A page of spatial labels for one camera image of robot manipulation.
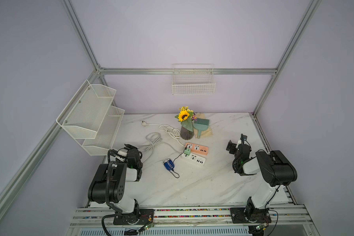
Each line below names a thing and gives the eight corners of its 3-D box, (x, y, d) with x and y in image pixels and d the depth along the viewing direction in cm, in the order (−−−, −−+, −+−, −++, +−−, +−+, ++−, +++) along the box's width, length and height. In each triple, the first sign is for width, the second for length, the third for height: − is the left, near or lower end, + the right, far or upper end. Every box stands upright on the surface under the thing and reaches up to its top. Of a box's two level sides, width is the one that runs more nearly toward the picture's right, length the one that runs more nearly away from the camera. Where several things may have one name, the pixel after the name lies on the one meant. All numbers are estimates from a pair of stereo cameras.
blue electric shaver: (168, 171, 90) (167, 170, 88) (163, 164, 94) (162, 162, 92) (175, 167, 92) (175, 165, 90) (170, 159, 96) (169, 157, 94)
